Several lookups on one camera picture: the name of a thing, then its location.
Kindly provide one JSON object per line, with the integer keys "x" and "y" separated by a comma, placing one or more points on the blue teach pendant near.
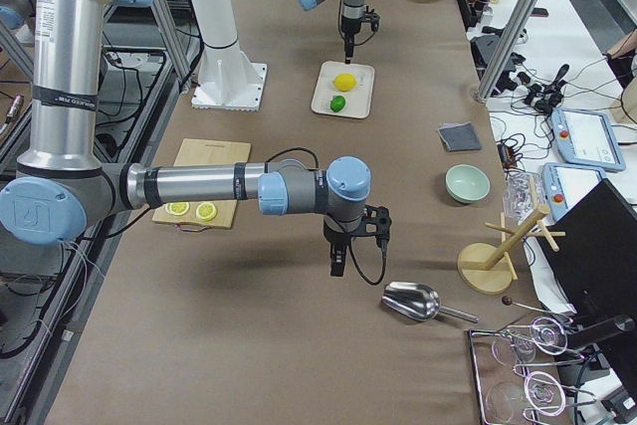
{"x": 565, "y": 185}

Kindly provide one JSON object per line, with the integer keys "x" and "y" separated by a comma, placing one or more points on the green lime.
{"x": 337, "y": 103}

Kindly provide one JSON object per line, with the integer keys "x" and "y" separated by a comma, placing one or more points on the lemon slice lower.
{"x": 177, "y": 208}

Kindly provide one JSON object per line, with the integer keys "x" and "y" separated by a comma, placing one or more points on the cream rectangular tray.
{"x": 358, "y": 100}

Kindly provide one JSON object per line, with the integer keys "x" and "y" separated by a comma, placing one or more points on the lemon slice upper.
{"x": 206, "y": 211}

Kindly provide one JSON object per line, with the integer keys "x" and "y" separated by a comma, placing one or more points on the black monitor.
{"x": 595, "y": 266}

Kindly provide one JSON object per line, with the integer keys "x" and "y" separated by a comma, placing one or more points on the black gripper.
{"x": 348, "y": 28}
{"x": 334, "y": 235}

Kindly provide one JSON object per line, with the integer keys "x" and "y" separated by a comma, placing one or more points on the blue teach pendant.
{"x": 565, "y": 185}
{"x": 586, "y": 137}

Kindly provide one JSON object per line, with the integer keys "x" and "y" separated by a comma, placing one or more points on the grey folded cloth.
{"x": 457, "y": 137}

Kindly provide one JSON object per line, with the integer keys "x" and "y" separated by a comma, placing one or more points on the yellow lemon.
{"x": 345, "y": 82}

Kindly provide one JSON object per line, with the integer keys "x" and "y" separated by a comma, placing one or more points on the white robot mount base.
{"x": 227, "y": 79}

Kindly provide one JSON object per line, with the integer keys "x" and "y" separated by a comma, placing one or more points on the lemon slice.
{"x": 177, "y": 208}
{"x": 206, "y": 211}

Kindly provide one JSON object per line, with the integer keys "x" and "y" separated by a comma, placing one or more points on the blue teach pendant far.
{"x": 586, "y": 137}

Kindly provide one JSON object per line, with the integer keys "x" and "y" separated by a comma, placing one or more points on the mint green bowl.
{"x": 467, "y": 184}

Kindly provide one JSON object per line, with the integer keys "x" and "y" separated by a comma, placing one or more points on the wooden cup stand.
{"x": 488, "y": 268}

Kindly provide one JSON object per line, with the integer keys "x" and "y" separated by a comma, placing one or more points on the wire glass rack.
{"x": 515, "y": 370}

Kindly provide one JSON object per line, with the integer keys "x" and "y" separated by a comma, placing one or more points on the metal scoop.
{"x": 419, "y": 302}

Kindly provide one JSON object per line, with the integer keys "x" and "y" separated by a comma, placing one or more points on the bamboo cutting board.
{"x": 203, "y": 171}

